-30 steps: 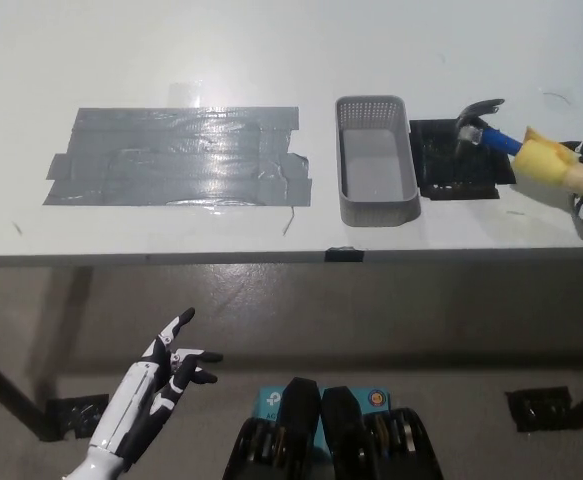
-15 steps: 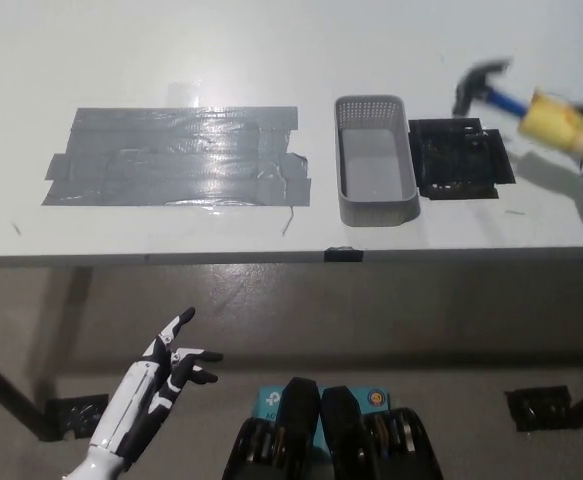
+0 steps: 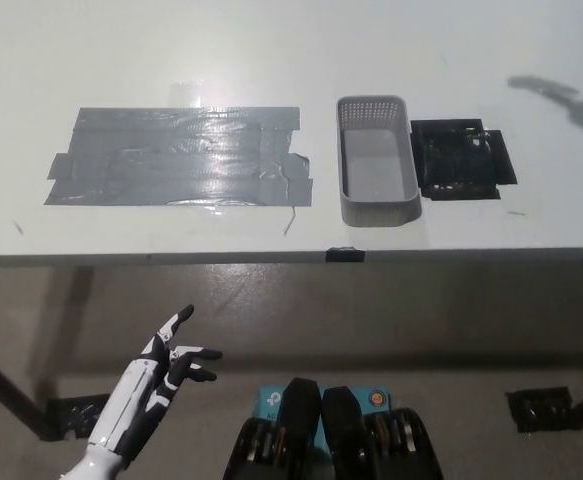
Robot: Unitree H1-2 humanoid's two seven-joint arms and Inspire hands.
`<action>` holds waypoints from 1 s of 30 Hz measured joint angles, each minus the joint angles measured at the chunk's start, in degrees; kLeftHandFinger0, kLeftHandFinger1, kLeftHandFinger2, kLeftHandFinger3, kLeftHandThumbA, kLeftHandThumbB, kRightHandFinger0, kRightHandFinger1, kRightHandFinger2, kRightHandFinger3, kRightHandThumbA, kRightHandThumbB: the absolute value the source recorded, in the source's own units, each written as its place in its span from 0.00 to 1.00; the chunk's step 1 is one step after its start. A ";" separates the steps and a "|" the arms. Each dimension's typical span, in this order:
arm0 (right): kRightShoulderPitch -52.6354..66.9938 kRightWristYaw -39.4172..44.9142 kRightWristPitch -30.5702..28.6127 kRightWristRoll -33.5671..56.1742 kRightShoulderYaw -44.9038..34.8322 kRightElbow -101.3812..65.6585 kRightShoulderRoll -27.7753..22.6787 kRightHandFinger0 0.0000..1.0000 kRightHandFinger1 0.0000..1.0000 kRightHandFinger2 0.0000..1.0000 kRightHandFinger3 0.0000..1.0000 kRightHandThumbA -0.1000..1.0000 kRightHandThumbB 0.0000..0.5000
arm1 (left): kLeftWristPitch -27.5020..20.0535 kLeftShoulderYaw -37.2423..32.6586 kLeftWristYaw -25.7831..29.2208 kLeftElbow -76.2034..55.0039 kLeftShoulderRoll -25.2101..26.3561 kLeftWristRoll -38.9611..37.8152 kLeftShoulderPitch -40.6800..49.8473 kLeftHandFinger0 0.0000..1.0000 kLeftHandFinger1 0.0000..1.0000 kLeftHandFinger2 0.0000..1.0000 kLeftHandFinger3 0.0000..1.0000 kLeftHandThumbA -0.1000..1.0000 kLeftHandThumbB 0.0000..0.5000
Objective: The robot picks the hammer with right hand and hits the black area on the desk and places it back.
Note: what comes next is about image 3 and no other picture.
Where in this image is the white and black left hand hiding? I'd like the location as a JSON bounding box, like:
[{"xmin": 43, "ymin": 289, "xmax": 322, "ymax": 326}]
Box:
[{"xmin": 86, "ymin": 304, "xmax": 224, "ymax": 459}]

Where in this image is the small black tape strip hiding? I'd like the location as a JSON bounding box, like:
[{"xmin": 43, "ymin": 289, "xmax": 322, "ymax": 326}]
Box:
[{"xmin": 324, "ymin": 245, "xmax": 366, "ymax": 264}]

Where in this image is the grey duct tape patch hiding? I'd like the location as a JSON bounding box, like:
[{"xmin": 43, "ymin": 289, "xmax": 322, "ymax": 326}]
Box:
[{"xmin": 43, "ymin": 105, "xmax": 315, "ymax": 207}]

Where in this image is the black square tape patch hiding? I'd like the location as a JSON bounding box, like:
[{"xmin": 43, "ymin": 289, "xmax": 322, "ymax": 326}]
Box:
[{"xmin": 409, "ymin": 117, "xmax": 518, "ymax": 203}]

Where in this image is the grey perforated plastic basket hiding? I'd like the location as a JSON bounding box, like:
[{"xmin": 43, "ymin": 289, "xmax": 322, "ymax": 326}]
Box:
[{"xmin": 335, "ymin": 94, "xmax": 422, "ymax": 227}]

